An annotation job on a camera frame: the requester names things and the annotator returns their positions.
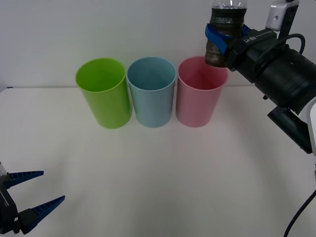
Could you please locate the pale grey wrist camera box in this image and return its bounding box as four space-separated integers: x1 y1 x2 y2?
265 0 300 38

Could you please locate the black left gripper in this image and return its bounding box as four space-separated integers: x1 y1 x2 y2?
0 160 66 235

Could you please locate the pale blue plastic bin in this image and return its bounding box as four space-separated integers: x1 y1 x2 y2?
125 56 177 128

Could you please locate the green plastic bin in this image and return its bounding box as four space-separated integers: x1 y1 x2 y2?
75 57 133 129

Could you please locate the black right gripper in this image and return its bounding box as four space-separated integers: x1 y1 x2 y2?
204 24 289 83

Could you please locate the pink plastic bin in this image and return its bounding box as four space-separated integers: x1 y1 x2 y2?
175 56 229 128

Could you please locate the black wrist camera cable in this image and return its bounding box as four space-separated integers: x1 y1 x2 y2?
277 33 307 54

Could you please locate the plastic bottle with dark label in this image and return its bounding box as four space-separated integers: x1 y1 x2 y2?
204 0 247 68

